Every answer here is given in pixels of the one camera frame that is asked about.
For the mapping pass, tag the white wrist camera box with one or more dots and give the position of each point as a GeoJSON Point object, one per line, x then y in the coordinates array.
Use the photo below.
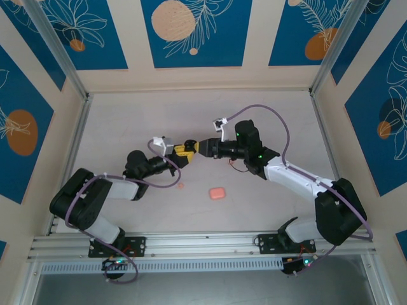
{"type": "Point", "coordinates": [219, 123]}
{"type": "Point", "coordinates": [167, 147]}

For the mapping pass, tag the aluminium table side rail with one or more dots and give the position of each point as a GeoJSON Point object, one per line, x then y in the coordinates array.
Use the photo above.
{"type": "Point", "coordinates": [324, 127]}
{"type": "Point", "coordinates": [76, 133]}

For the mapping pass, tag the controller board with green light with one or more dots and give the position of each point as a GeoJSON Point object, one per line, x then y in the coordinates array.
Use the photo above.
{"type": "Point", "coordinates": [295, 265]}
{"type": "Point", "coordinates": [116, 263]}

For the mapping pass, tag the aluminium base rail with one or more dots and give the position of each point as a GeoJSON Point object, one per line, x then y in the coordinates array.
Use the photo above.
{"type": "Point", "coordinates": [203, 243]}

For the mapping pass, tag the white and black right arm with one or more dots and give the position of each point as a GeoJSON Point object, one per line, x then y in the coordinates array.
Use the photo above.
{"type": "Point", "coordinates": [295, 178]}

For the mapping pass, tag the pink earbud charging case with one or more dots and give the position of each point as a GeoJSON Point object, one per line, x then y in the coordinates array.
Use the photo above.
{"type": "Point", "coordinates": [216, 193]}

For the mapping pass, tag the aluminium frame post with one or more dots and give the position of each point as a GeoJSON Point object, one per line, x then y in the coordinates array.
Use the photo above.
{"type": "Point", "coordinates": [60, 51]}
{"type": "Point", "coordinates": [340, 47]}

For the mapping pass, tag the blue floral wall panel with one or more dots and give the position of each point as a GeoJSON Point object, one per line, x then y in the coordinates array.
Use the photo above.
{"type": "Point", "coordinates": [286, 38]}
{"type": "Point", "coordinates": [35, 35]}
{"type": "Point", "coordinates": [222, 47]}
{"type": "Point", "coordinates": [19, 92]}
{"type": "Point", "coordinates": [105, 47]}
{"type": "Point", "coordinates": [375, 16]}
{"type": "Point", "coordinates": [372, 143]}

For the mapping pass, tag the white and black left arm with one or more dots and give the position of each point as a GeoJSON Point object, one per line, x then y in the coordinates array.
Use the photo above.
{"type": "Point", "coordinates": [121, 190]}

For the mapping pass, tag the grey metal sheet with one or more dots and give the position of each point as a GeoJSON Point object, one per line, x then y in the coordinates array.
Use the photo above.
{"type": "Point", "coordinates": [222, 289]}

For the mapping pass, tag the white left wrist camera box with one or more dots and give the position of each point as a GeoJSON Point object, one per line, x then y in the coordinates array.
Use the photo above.
{"type": "Point", "coordinates": [167, 147]}

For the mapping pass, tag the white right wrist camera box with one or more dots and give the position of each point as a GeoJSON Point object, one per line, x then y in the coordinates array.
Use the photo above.
{"type": "Point", "coordinates": [219, 123]}

